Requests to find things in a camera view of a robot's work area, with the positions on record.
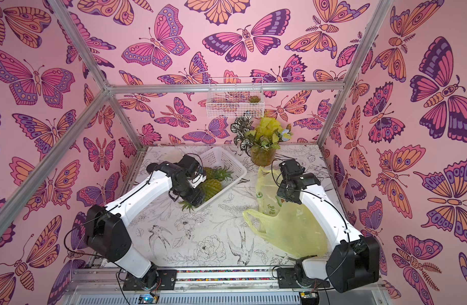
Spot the small plant in wire basket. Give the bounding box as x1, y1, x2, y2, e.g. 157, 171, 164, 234
248, 96, 261, 104

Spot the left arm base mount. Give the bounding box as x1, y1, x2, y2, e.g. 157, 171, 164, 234
122, 269, 178, 291

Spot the white perforated plastic basket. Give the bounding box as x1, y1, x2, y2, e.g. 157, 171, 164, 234
194, 147, 247, 210

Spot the aluminium front rail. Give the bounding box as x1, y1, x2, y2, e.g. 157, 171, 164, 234
60, 266, 393, 304

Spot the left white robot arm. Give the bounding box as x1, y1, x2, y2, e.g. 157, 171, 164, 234
84, 154, 206, 288

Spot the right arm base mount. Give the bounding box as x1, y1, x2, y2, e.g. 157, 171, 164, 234
272, 264, 331, 290

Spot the potted plant with yellow-green leaves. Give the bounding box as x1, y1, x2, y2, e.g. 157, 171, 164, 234
230, 116, 293, 166

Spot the yellow-green plastic bag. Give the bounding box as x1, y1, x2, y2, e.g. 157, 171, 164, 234
242, 166, 328, 259

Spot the pineapple nearer basket front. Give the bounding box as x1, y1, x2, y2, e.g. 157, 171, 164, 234
180, 179, 223, 212

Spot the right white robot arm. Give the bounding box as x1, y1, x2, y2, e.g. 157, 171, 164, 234
277, 159, 380, 293

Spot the white wire wall basket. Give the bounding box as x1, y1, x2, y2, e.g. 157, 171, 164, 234
204, 76, 265, 119

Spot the pineapple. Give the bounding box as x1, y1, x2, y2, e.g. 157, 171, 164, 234
204, 166, 233, 182

